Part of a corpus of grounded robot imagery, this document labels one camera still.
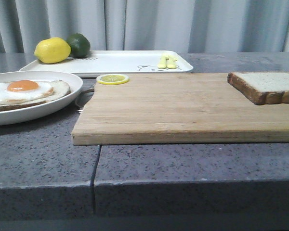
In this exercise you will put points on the bread slice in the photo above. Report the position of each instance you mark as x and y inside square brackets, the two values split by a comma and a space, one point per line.
[60, 88]
[262, 87]

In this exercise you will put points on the fried egg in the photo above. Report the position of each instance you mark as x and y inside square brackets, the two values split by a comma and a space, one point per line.
[23, 91]

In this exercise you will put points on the white round plate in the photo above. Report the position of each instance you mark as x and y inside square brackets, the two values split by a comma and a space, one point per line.
[38, 111]

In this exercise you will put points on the white bear-print tray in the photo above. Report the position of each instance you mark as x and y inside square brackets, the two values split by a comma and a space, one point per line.
[107, 62]

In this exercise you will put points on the wooden cutting board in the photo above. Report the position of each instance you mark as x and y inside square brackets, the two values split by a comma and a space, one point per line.
[177, 108]

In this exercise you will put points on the lemon slice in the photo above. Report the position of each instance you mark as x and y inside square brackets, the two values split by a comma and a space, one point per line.
[112, 79]

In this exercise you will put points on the yellow plastic fork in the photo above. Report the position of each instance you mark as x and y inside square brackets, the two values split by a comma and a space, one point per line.
[163, 62]

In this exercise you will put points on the yellow plastic knife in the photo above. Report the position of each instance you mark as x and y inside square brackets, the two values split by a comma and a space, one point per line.
[171, 62]

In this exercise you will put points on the green lime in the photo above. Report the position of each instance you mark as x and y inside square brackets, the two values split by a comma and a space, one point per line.
[80, 46]

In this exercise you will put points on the yellow lemon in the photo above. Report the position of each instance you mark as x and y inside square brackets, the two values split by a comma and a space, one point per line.
[52, 50]

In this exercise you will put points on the grey curtain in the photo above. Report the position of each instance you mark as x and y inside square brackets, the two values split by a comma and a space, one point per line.
[176, 25]

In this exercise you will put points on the metal cutting board handle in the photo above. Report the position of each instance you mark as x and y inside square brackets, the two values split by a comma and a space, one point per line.
[83, 98]

